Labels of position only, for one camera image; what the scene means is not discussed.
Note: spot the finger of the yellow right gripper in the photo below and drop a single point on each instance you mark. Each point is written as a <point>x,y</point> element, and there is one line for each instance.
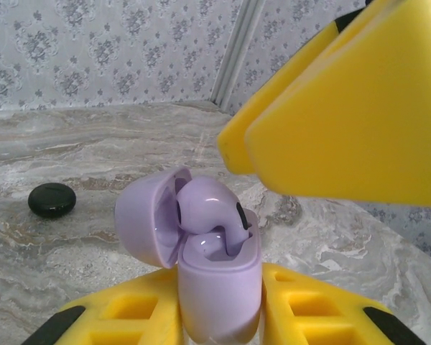
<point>362,118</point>
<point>237,143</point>

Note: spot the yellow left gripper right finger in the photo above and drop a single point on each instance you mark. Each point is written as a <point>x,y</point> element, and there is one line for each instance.
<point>330,323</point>

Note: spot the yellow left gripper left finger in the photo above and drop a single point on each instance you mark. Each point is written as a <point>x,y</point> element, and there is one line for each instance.
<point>104,323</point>

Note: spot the aluminium frame corner post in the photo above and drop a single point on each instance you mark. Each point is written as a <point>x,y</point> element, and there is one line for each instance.
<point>237,46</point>

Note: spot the purple earbud charging case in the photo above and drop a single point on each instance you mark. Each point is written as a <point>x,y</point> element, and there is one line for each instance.
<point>219,291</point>

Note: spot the black earbud charging case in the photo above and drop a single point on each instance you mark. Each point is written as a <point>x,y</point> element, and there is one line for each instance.
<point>52,199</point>

